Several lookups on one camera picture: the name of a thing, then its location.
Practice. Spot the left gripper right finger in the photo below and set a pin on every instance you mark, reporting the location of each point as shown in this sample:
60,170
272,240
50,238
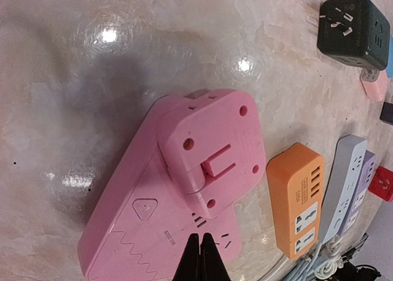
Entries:
211,265

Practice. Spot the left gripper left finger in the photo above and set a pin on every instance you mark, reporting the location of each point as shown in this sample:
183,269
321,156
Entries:
188,268

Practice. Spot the pink triangular socket base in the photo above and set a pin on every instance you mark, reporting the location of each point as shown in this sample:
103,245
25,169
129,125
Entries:
140,225

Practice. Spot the orange power strip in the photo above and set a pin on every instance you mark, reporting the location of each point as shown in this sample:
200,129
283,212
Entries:
295,181

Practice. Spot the pink square plug adapter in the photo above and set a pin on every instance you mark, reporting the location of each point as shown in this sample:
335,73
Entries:
213,148

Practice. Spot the purple power strip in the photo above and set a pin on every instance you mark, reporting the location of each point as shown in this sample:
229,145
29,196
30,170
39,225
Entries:
362,186

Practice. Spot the light blue power strip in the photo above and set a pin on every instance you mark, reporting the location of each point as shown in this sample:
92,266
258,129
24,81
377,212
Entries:
345,172

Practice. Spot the red cube socket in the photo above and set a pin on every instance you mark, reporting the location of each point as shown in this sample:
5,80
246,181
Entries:
382,184

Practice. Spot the dark grey charger plug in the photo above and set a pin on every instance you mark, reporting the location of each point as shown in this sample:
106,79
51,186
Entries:
386,115

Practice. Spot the pink charger plug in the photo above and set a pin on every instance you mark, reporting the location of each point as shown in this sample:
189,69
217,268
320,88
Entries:
374,83

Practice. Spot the blue plug adapter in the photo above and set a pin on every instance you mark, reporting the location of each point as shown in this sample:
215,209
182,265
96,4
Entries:
389,67

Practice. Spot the dark green cube socket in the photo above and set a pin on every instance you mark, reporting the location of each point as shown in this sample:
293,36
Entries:
355,33

